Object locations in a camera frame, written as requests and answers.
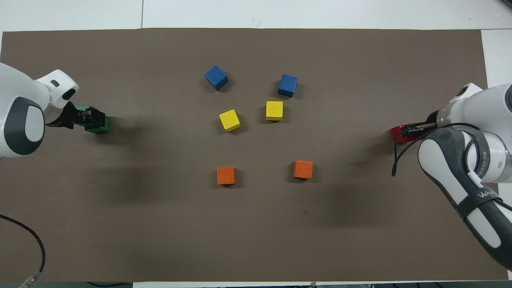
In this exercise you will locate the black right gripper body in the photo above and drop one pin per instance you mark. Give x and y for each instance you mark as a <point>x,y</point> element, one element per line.
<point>428,126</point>

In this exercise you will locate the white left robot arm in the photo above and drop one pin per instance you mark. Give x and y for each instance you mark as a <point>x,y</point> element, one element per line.
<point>20,100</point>

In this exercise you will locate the blue wooden block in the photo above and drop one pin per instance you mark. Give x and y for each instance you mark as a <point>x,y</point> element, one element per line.
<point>288,85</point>
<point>216,77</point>

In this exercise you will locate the orange wooden block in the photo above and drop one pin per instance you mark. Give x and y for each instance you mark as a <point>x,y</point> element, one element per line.
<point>302,169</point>
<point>226,175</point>

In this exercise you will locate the yellow wooden block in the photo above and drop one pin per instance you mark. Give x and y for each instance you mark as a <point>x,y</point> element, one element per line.
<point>274,110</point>
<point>229,120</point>

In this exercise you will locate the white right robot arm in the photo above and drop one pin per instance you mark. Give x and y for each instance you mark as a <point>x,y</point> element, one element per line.
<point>480,104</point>

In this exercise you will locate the red wooden block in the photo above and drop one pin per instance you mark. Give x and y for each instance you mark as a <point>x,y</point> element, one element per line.
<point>396,141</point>
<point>397,131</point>

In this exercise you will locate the green wooden block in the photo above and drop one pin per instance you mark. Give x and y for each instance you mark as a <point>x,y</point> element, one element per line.
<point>102,129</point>
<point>90,107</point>

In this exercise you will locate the brown table mat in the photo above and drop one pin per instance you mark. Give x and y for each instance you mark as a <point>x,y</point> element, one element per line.
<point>256,240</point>

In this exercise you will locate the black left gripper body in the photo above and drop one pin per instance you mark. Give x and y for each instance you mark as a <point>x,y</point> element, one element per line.
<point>72,118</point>

